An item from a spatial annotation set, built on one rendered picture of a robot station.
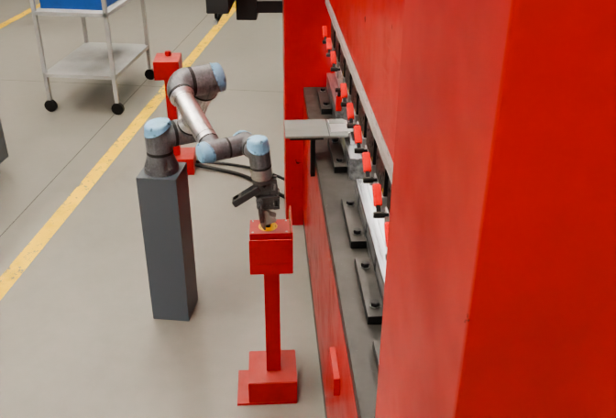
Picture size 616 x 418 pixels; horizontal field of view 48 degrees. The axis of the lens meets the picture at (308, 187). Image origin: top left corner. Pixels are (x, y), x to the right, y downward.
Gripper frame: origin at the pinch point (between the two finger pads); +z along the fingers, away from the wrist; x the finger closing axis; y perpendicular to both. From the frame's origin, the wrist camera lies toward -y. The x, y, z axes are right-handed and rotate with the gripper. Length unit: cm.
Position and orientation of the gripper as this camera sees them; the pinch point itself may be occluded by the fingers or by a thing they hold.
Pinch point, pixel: (262, 226)
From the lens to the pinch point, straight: 255.4
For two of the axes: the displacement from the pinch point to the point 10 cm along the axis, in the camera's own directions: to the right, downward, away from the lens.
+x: -0.6, -4.7, 8.8
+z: 0.8, 8.8, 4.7
